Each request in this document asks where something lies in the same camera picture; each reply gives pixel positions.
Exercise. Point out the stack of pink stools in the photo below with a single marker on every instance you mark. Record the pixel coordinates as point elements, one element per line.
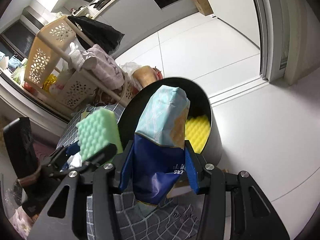
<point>41,150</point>

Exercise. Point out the blue snack packet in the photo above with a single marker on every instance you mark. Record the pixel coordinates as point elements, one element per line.
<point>155,160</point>

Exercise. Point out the red mesh bag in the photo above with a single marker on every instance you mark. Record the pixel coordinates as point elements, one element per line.
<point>158,73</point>

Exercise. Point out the black frying pan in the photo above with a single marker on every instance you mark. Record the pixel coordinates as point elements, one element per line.
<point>102,0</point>

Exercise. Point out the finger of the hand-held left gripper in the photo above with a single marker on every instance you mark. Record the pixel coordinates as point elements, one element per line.
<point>100,155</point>
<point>61,157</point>

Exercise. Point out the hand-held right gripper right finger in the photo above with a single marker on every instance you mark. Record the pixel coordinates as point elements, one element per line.
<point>192,175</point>

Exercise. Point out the sliding door frame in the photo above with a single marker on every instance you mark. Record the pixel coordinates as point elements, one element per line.
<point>30,96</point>
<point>272,42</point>

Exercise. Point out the black garment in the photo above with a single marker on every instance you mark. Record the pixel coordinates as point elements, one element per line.
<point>100,33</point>

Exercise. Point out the cardboard box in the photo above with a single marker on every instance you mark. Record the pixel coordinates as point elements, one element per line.
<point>202,3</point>

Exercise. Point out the tan round container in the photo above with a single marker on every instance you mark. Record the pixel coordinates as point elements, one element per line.
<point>143,76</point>

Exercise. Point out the beige flower-cutout cart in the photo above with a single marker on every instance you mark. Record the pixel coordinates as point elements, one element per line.
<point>40,55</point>

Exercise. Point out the black trash bin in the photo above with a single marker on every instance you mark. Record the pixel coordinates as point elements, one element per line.
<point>215,145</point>

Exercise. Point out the pinkish grey towel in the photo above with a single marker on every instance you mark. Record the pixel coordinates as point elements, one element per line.
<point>102,65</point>

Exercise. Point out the yellow plastic bag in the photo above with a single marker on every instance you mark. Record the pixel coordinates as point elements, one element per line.
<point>48,81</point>

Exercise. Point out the green sponge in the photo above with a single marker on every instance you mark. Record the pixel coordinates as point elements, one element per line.
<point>97,132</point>

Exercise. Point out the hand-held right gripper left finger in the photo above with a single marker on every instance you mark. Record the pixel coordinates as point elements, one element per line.
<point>126,172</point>

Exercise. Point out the crumpled clear plastic bag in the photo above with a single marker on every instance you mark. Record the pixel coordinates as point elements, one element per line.
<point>15,217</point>

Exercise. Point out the white plastic bag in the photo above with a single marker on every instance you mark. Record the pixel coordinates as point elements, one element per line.
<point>61,80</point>

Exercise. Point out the patterned red cloth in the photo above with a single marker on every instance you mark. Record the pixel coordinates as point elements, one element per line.
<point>102,96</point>

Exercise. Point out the red basket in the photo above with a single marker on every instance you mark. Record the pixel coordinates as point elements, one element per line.
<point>28,86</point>

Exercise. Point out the yellow sponge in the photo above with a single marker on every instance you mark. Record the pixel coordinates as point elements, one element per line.
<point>197,132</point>

